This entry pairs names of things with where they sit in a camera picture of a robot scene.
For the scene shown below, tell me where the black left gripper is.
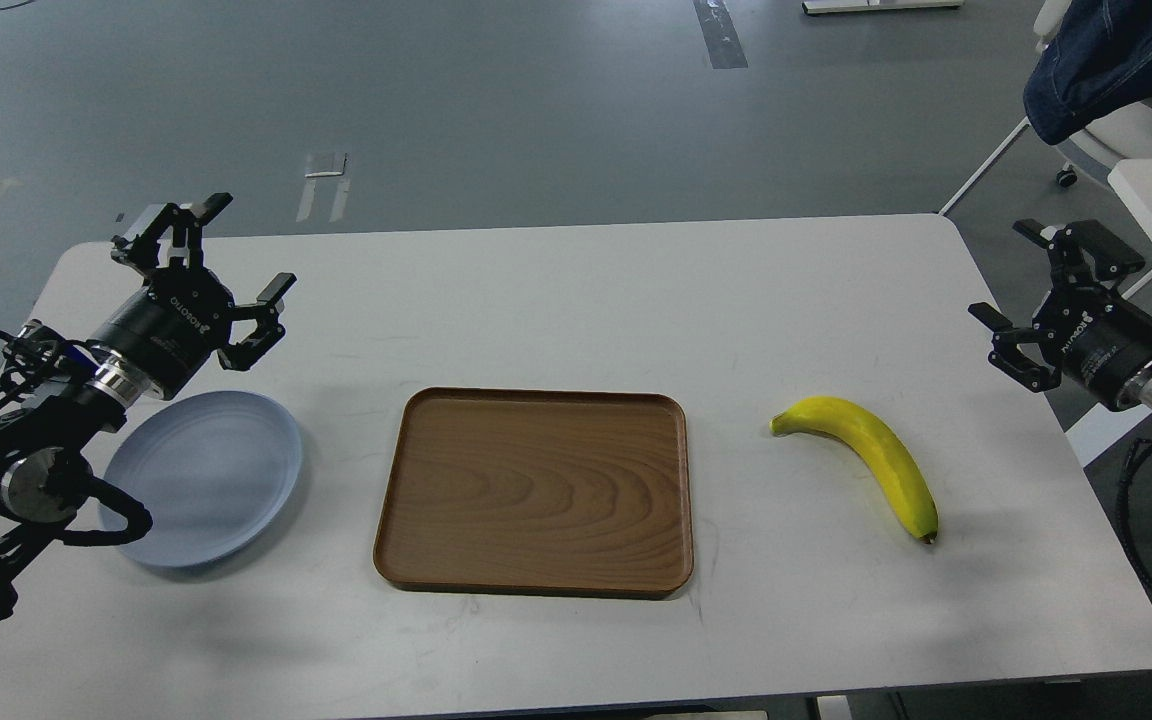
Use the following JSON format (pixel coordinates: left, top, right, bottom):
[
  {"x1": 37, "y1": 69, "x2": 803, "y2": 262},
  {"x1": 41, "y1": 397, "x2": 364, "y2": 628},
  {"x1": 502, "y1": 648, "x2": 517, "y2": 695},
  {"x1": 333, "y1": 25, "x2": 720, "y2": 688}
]
[{"x1": 88, "y1": 192, "x2": 297, "y2": 400}]

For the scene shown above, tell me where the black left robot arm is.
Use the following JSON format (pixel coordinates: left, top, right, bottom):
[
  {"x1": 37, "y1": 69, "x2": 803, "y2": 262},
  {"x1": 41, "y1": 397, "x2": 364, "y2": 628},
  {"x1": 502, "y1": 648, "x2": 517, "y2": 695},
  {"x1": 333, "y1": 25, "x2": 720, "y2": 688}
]
[{"x1": 0, "y1": 192, "x2": 296, "y2": 621}]

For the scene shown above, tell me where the light blue plate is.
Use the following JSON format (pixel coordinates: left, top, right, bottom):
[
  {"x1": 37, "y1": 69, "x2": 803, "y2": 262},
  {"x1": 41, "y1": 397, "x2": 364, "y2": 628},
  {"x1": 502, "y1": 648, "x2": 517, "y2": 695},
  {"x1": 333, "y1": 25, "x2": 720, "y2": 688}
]
[{"x1": 103, "y1": 391, "x2": 305, "y2": 570}]

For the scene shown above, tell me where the yellow banana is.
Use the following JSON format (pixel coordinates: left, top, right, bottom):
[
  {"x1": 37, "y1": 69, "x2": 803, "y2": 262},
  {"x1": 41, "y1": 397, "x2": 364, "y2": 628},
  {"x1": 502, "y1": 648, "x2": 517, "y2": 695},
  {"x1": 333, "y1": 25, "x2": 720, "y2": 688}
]
[{"x1": 768, "y1": 395, "x2": 940, "y2": 546}]

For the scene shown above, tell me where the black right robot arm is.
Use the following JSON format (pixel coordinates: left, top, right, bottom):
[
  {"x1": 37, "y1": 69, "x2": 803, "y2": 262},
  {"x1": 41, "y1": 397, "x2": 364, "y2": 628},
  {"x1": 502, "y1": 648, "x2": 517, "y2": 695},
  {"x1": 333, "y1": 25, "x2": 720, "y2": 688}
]
[{"x1": 969, "y1": 219, "x2": 1152, "y2": 593}]

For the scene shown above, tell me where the brown wooden tray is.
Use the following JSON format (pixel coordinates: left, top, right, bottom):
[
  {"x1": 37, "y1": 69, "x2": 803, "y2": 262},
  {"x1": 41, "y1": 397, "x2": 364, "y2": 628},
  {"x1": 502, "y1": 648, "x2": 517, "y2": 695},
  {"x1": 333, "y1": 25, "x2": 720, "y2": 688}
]
[{"x1": 372, "y1": 387, "x2": 694, "y2": 600}]

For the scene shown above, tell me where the white table frame base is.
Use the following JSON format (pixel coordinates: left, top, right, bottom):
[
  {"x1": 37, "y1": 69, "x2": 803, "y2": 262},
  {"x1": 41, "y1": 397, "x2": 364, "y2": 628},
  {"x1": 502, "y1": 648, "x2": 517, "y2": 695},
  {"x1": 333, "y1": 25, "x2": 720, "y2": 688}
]
[{"x1": 801, "y1": 0, "x2": 965, "y2": 15}]

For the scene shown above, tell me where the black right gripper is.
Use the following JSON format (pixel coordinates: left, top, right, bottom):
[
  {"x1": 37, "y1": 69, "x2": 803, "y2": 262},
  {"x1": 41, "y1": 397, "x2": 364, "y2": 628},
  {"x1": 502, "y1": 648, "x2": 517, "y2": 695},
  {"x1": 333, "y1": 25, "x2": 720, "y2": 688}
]
[{"x1": 968, "y1": 218, "x2": 1152, "y2": 411}]

